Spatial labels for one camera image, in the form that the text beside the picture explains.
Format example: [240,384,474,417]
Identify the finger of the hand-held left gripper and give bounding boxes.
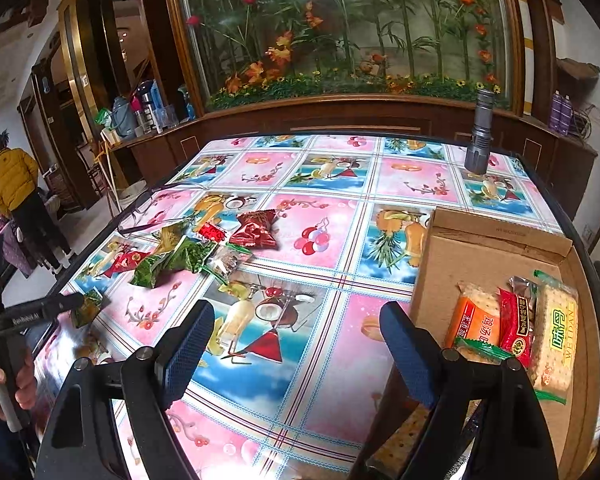
[0,292,86,333]

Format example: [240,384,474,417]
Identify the white gold pillar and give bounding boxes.
[521,0,535,116]

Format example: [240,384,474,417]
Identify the small green snack packet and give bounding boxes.
[70,289,104,328]

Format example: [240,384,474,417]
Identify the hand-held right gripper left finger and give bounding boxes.
[32,301,216,480]

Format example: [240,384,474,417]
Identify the orange cracker packet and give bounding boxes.
[445,282,513,363]

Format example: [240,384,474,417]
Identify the clear cracker packet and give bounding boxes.
[372,402,448,473]

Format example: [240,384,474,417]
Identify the dark red snack packet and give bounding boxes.
[229,209,281,250]

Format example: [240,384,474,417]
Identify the red white snack packet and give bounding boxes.
[101,250,153,278]

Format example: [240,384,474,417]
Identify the blue carton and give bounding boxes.
[147,81,167,121]

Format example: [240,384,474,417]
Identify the olive green snack packet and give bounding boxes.
[150,222,191,256]

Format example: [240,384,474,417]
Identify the blue grey kettle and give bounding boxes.
[111,97,137,138]

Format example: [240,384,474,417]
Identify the bright red snack packet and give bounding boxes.
[497,287,536,368]

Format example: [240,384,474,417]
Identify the black eyeglasses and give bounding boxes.
[117,182,206,236]

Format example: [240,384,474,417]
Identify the cardboard box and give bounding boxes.
[365,207,600,480]

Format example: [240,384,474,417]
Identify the small red snack packet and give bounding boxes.
[197,221,228,245]

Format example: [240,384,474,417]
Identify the carved wooden wall shelf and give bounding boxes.
[555,57,600,81]

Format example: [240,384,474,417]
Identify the artificial flower display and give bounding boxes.
[162,0,523,113]

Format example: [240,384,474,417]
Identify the clear snack packet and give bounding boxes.
[205,244,255,278]

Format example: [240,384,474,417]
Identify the wire basket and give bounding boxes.
[571,107,593,138]

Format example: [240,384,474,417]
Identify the person's leg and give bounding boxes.
[0,410,36,480]

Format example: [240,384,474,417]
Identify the purple shopping trolley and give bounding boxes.
[0,215,36,278]

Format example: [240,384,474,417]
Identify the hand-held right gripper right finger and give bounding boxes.
[380,301,561,480]

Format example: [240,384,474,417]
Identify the grey flashlight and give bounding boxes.
[464,89,496,173]

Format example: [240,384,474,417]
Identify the green white cracker packet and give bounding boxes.
[527,270,580,406]

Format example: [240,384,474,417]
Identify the printed tablecloth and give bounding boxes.
[30,132,600,480]

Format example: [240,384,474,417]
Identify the dark red thermos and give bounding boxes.
[131,85,153,133]

